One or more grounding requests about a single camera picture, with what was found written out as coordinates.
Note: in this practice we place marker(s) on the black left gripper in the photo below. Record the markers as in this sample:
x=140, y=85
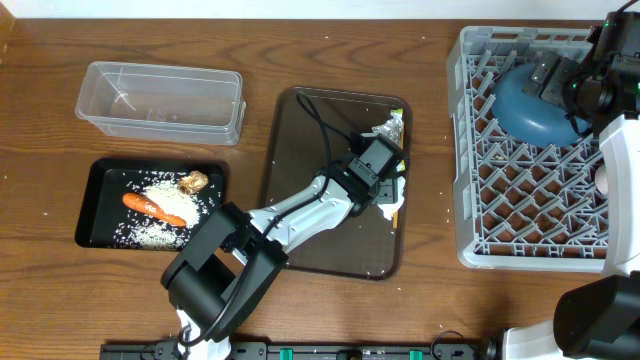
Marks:
x=392, y=195

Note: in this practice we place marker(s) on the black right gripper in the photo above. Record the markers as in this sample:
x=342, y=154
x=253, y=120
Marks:
x=563, y=70

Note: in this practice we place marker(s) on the white paper napkin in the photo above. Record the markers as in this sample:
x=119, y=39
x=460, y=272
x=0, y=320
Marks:
x=389, y=210

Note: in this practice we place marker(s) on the silver green snack wrapper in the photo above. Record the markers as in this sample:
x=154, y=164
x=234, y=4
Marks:
x=393, y=128

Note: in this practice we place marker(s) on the large dark blue bowl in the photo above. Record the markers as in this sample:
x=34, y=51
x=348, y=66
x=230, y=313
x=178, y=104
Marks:
x=530, y=105

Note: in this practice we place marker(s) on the brown food scrap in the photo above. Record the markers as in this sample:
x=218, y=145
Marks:
x=192, y=183

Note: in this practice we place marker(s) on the pile of white rice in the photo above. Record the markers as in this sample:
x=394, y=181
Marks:
x=170, y=207

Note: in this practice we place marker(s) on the orange carrot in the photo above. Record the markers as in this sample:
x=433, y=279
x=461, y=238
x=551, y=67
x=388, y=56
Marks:
x=144, y=205

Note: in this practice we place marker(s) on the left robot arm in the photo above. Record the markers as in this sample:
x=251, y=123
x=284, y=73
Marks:
x=222, y=274

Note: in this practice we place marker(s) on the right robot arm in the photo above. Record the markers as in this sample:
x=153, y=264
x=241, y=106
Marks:
x=599, y=320

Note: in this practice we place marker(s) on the grey plastic dishwasher rack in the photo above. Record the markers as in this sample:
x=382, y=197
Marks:
x=517, y=206

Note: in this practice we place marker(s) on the black waste tray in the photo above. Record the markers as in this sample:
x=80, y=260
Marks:
x=105, y=222

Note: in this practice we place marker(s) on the dark brown serving tray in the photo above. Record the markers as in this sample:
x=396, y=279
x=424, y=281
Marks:
x=364, y=247

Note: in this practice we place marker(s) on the clear plastic bin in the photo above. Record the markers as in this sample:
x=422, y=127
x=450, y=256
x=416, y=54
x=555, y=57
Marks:
x=160, y=102

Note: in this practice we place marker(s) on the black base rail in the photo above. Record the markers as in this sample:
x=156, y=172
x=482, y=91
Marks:
x=261, y=351

